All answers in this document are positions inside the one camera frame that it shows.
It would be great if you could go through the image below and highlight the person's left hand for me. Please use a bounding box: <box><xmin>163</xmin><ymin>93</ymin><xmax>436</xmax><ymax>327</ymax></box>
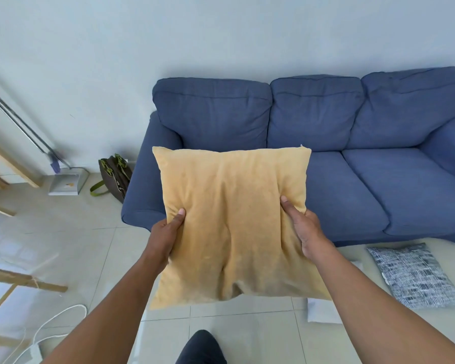
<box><xmin>147</xmin><ymin>208</ymin><xmax>186</xmax><ymax>266</ymax></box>

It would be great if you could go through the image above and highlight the person's right hand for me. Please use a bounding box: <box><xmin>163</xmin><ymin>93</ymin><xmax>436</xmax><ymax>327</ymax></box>
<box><xmin>280</xmin><ymin>195</ymin><xmax>335</xmax><ymax>260</ymax></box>

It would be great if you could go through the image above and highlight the yellow square cushion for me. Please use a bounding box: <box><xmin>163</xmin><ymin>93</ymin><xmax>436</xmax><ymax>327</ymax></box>
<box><xmin>150</xmin><ymin>145</ymin><xmax>332</xmax><ymax>310</ymax></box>

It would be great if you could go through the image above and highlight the person's left forearm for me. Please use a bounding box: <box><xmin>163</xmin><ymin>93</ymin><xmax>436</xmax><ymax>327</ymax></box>
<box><xmin>42</xmin><ymin>246</ymin><xmax>168</xmax><ymax>364</ymax></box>

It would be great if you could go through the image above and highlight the person's right forearm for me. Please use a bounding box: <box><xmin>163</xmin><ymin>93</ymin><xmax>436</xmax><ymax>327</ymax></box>
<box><xmin>309</xmin><ymin>240</ymin><xmax>455</xmax><ymax>364</ymax></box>

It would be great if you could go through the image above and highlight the blue fabric sofa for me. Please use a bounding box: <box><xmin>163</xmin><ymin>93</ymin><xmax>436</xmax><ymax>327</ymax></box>
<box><xmin>121</xmin><ymin>66</ymin><xmax>455</xmax><ymax>247</ymax></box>

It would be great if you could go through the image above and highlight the brown green bag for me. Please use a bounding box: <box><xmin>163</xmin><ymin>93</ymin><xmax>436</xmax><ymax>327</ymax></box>
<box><xmin>89</xmin><ymin>153</ymin><xmax>133</xmax><ymax>204</ymax></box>

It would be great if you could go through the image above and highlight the person's dark trouser leg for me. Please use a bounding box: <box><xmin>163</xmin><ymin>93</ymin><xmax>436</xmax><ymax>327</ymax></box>
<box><xmin>175</xmin><ymin>330</ymin><xmax>228</xmax><ymax>364</ymax></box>

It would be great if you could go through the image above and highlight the black white patterned cushion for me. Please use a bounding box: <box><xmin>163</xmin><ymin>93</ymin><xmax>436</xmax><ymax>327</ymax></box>
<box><xmin>366</xmin><ymin>243</ymin><xmax>455</xmax><ymax>310</ymax></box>

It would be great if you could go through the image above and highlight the grey long-handled dustpan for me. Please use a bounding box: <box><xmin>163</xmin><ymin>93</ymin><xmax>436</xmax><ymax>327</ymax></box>
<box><xmin>0</xmin><ymin>79</ymin><xmax>90</xmax><ymax>196</ymax></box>

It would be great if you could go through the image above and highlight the wooden frame furniture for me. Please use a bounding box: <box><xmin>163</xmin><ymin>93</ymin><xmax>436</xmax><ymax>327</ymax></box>
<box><xmin>0</xmin><ymin>138</ymin><xmax>69</xmax><ymax>349</ymax></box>

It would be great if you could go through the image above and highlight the white cable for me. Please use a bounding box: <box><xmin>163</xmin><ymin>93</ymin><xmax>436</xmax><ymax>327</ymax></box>
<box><xmin>2</xmin><ymin>304</ymin><xmax>88</xmax><ymax>364</ymax></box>

